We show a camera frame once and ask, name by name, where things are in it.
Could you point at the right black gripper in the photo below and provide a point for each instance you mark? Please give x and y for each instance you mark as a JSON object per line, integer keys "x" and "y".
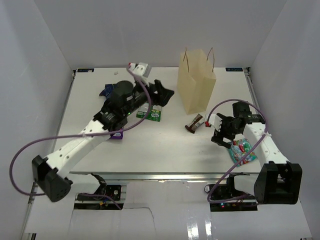
{"x": 219, "y": 140}

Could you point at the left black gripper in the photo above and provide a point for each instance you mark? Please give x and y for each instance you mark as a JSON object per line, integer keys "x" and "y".
{"x": 165, "y": 93}

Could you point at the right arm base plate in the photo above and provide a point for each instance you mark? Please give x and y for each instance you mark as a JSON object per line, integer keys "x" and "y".
{"x": 222, "y": 192}

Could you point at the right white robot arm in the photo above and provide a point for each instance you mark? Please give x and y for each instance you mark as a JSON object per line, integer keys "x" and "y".
{"x": 278, "y": 181}

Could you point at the flat purple candy bag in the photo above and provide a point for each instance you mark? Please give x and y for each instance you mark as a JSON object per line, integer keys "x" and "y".
{"x": 118, "y": 135}

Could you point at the colourful red green candy bag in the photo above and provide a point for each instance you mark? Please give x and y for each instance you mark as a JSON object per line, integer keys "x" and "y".
{"x": 239, "y": 148}

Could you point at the left blue table label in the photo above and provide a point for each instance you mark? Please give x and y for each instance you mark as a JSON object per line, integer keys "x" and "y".
{"x": 85, "y": 70}

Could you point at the crumpled dark purple snack bag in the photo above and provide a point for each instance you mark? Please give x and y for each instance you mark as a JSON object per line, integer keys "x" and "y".
{"x": 108, "y": 89}

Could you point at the brown chocolate bar right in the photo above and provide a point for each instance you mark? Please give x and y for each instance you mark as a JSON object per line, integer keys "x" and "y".
{"x": 197, "y": 121}

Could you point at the brown paper bag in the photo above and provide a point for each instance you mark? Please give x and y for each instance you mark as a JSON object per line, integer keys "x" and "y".
{"x": 196, "y": 79}

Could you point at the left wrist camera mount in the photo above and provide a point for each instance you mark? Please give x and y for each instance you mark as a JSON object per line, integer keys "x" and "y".
{"x": 139, "y": 71}

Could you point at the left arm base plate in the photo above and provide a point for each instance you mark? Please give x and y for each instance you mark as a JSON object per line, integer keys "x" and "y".
{"x": 113, "y": 191}

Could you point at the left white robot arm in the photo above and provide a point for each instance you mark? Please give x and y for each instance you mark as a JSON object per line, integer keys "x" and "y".
{"x": 51, "y": 173}

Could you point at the aluminium front rail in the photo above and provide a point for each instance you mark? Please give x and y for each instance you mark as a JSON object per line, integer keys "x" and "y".
{"x": 153, "y": 176}

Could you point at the green Fox's candy bag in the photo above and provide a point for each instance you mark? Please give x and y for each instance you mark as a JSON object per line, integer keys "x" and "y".
{"x": 154, "y": 114}

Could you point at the right blue table label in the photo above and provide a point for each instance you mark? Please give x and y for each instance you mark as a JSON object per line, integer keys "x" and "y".
{"x": 234, "y": 69}

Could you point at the blue table label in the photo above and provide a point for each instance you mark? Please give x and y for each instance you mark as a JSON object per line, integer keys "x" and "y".
{"x": 234, "y": 69}
{"x": 85, "y": 70}

